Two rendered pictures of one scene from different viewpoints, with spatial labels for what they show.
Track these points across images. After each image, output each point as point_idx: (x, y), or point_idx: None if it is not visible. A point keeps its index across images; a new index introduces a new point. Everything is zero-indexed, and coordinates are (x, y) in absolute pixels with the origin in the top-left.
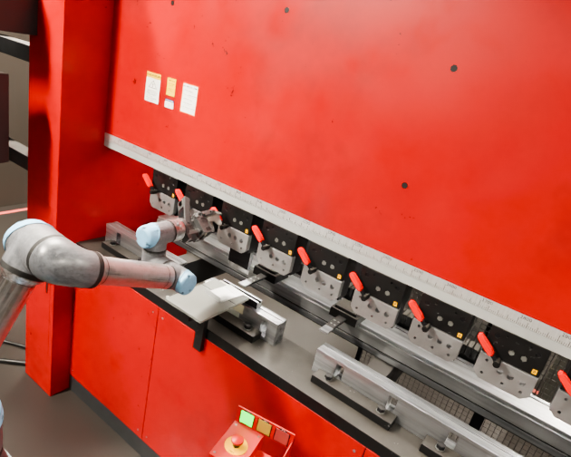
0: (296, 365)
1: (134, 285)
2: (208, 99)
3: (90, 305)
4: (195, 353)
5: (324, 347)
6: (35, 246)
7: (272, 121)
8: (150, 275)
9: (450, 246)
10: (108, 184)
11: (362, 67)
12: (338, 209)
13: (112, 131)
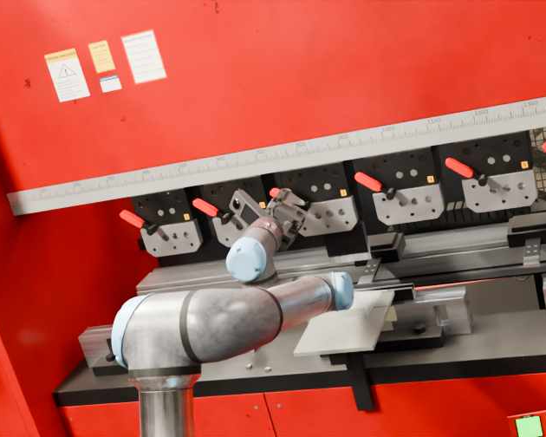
0: (527, 333)
1: (303, 316)
2: (178, 39)
3: None
4: (363, 419)
5: None
6: (185, 316)
7: (306, 12)
8: (310, 293)
9: None
10: (46, 276)
11: None
12: (474, 72)
13: (21, 183)
